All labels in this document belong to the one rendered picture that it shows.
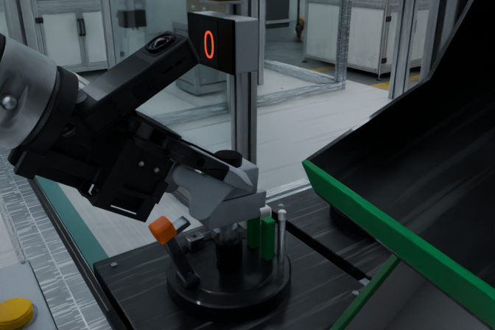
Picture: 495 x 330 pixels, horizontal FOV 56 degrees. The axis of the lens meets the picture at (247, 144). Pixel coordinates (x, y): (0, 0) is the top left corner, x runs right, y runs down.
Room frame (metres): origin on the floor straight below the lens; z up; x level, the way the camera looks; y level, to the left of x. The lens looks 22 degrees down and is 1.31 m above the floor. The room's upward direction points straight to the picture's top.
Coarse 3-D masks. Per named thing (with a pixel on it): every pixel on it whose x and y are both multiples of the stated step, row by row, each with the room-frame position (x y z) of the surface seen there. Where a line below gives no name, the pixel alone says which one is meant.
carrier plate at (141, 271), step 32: (128, 256) 0.48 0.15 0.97; (160, 256) 0.48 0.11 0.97; (288, 256) 0.48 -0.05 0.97; (320, 256) 0.48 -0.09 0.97; (128, 288) 0.42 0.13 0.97; (160, 288) 0.42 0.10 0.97; (320, 288) 0.42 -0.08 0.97; (352, 288) 0.42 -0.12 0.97; (128, 320) 0.37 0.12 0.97; (160, 320) 0.37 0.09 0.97; (192, 320) 0.37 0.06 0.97; (256, 320) 0.37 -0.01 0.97; (288, 320) 0.37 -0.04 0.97; (320, 320) 0.37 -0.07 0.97
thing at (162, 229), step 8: (152, 224) 0.39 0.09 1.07; (160, 224) 0.39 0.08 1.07; (168, 224) 0.39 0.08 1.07; (176, 224) 0.40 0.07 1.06; (184, 224) 0.40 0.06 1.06; (152, 232) 0.38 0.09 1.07; (160, 232) 0.38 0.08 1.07; (168, 232) 0.39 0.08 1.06; (176, 232) 0.39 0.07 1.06; (160, 240) 0.38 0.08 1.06; (168, 240) 0.39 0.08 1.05; (176, 240) 0.40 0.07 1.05; (168, 248) 0.39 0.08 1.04; (176, 248) 0.39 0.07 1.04; (176, 256) 0.39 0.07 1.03; (184, 256) 0.40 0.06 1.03; (176, 264) 0.40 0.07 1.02; (184, 264) 0.40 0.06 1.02; (184, 272) 0.40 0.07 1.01; (192, 272) 0.40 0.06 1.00
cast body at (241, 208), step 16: (224, 160) 0.42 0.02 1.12; (240, 160) 0.43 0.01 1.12; (256, 176) 0.43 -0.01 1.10; (240, 192) 0.42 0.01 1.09; (256, 192) 0.43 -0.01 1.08; (224, 208) 0.41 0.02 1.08; (240, 208) 0.42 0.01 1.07; (256, 208) 0.43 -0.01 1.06; (208, 224) 0.40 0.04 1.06; (224, 224) 0.41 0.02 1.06
